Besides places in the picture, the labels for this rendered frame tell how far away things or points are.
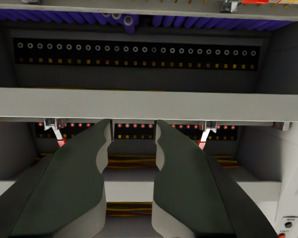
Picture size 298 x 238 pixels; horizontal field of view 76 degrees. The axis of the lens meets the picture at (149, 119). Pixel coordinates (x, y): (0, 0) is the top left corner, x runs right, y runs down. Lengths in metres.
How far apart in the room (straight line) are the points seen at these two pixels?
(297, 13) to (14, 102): 0.45
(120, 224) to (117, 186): 0.26
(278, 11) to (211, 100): 0.16
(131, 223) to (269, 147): 0.44
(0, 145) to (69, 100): 0.25
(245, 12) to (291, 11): 0.07
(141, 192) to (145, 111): 0.19
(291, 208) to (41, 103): 0.54
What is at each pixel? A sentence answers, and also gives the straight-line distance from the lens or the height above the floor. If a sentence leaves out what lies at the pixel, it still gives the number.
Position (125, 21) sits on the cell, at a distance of 0.36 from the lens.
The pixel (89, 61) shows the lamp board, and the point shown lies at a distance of 0.46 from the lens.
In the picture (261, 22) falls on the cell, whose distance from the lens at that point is 0.42.
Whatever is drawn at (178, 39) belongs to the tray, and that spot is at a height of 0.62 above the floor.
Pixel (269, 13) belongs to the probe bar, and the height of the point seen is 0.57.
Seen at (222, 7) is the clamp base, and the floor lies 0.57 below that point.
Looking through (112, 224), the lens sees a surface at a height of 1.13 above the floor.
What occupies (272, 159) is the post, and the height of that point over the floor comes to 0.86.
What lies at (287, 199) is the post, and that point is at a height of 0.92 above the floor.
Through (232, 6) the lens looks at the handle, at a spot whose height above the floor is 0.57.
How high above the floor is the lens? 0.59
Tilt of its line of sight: 27 degrees up
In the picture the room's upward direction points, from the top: 178 degrees counter-clockwise
